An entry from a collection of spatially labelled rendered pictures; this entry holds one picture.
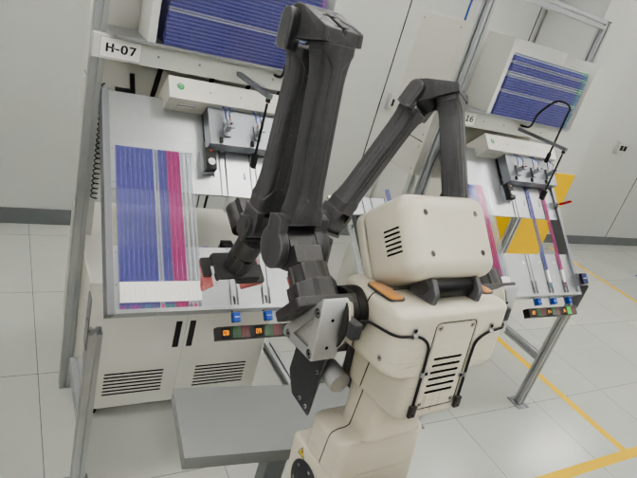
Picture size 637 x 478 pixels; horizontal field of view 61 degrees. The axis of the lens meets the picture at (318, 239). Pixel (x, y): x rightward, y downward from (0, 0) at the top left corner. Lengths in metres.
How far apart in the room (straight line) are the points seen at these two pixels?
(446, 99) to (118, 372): 1.51
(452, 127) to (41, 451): 1.73
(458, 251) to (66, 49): 2.70
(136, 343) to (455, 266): 1.41
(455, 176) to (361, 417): 0.56
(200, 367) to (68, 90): 1.80
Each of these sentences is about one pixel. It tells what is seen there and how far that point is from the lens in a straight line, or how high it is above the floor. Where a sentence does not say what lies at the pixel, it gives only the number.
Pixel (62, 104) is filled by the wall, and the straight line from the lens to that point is 3.38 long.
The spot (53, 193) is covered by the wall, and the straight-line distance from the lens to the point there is 3.56.
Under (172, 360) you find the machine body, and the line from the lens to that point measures 2.19.
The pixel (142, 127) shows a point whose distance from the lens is 1.83.
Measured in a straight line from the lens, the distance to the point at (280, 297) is 1.79.
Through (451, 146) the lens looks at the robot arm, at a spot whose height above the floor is 1.42.
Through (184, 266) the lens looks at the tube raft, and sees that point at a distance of 1.68.
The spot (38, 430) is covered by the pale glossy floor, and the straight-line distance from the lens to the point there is 2.29.
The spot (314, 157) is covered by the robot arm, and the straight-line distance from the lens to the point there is 0.91.
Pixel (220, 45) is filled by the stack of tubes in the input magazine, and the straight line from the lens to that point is 1.85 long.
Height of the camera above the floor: 1.64
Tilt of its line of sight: 23 degrees down
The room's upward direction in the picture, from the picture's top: 17 degrees clockwise
